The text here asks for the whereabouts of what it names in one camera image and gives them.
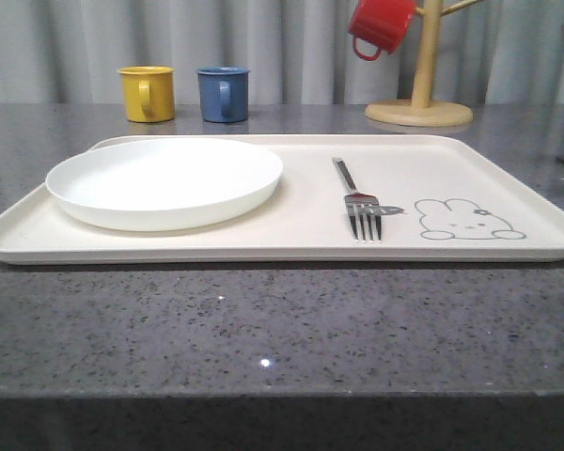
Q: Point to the silver metal fork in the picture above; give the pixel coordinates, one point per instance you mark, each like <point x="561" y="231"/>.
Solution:
<point x="363" y="210"/>

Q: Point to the white round plate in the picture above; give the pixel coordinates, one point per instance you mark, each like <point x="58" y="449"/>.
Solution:
<point x="165" y="184"/>

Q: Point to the wooden mug tree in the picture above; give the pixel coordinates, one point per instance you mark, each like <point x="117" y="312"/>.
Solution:
<point x="421" y="110"/>

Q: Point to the red enamel mug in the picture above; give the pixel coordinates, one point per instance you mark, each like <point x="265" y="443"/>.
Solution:
<point x="381" y="23"/>

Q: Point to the cream rabbit tray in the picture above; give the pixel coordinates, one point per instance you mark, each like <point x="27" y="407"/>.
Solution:
<point x="454" y="205"/>

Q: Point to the blue enamel mug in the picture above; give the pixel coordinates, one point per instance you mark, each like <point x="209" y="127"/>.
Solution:
<point x="223" y="94"/>

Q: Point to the yellow enamel mug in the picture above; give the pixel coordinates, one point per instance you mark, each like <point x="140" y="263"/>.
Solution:
<point x="148" y="93"/>

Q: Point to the grey curtain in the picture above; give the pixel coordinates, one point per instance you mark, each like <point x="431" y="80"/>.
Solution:
<point x="297" y="52"/>

